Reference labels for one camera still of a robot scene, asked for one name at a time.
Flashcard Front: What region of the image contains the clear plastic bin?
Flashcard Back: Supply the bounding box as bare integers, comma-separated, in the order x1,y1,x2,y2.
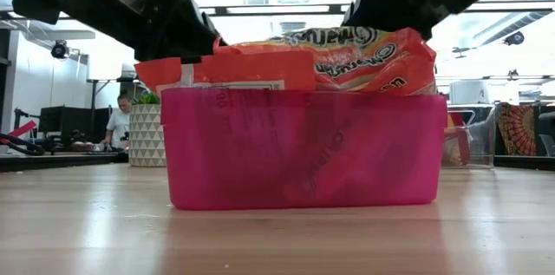
441,103,496,170

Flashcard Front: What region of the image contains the red Maruchan noodle pack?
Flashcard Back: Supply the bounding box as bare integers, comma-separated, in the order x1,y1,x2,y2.
445,112,473,167

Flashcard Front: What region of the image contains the pink plastic bin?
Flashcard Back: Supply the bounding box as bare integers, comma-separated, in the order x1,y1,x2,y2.
160,87,448,211

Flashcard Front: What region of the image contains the white trash can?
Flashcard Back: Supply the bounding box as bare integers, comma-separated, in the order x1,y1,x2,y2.
448,79,493,105

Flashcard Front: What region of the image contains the succulent in white patterned pot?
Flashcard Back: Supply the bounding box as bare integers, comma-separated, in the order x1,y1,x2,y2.
128,90,167,167

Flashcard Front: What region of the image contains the orange patterned tapestry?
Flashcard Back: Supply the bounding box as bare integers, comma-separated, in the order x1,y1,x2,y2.
496,101,539,157

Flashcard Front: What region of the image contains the black aluminium table frame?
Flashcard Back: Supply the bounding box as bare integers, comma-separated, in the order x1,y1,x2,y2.
0,151,555,172

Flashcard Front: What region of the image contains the black hose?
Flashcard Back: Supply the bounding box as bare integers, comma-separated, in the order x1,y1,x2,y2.
0,133,47,157

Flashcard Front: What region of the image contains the grey office chair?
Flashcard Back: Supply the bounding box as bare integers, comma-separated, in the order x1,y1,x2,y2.
537,111,555,158

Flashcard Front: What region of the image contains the person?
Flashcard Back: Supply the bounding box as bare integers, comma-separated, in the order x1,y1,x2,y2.
101,92,134,151

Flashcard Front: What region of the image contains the black ceiling spotlight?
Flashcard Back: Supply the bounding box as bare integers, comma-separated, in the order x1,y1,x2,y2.
50,39,70,60
502,30,526,47

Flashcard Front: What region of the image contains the orange Maruchan noodle pack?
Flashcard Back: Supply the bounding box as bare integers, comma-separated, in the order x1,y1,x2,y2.
314,43,438,96
229,26,424,50
134,49,317,96

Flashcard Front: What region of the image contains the black computer monitor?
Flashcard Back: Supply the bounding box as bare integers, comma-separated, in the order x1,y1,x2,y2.
38,105,112,137

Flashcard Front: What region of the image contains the red flat object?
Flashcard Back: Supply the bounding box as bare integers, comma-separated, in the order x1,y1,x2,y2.
8,120,38,138

